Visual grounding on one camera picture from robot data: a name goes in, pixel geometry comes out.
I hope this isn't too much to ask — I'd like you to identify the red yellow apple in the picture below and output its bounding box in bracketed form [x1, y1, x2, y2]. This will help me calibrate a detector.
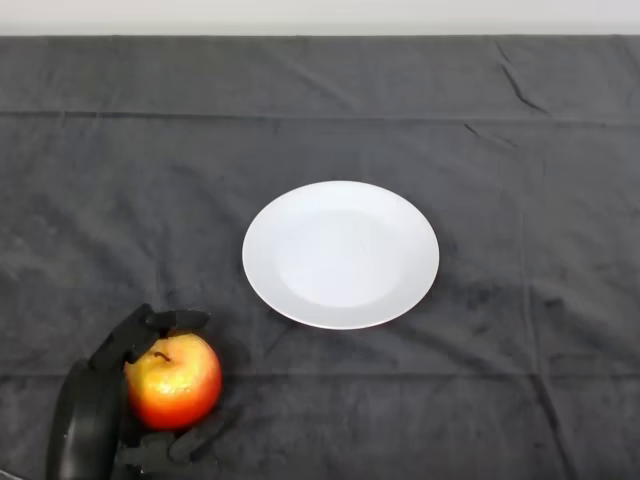
[127, 334, 223, 432]

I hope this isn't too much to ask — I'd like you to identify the round white plate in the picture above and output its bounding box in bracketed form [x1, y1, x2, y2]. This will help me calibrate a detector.
[241, 180, 441, 331]

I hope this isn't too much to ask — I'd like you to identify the black cloth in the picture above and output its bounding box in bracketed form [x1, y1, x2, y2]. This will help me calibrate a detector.
[0, 33, 640, 480]

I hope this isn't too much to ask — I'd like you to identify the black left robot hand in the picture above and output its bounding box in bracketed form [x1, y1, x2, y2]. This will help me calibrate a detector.
[45, 302, 227, 480]

